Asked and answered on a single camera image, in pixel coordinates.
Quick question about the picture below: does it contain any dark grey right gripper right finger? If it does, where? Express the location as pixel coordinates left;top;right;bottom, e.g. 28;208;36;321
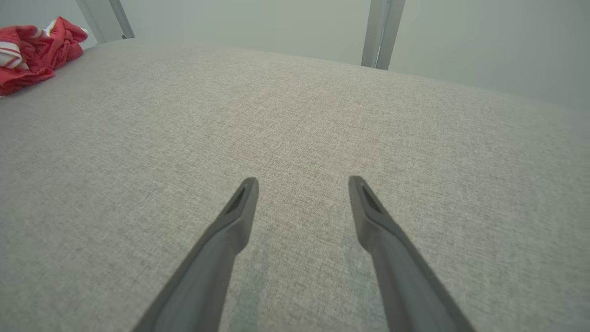
348;175;476;332

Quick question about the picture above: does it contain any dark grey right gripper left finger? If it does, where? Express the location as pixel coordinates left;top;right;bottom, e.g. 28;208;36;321
131;177;260;332

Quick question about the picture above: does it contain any red Bulls 23 jersey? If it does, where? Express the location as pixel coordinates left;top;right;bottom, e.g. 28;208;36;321
44;16;89;71

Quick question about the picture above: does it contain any red shorts white side band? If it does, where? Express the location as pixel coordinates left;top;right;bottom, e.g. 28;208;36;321
0;25;56;97

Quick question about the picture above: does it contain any grey fabric sofa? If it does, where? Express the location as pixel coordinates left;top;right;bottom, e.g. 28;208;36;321
0;39;590;332

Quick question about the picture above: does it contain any grey metal post with hinge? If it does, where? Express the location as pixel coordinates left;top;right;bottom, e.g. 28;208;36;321
361;0;406;71

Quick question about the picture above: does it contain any slanted grey metal post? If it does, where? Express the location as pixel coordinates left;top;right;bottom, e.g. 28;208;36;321
75;0;136;45

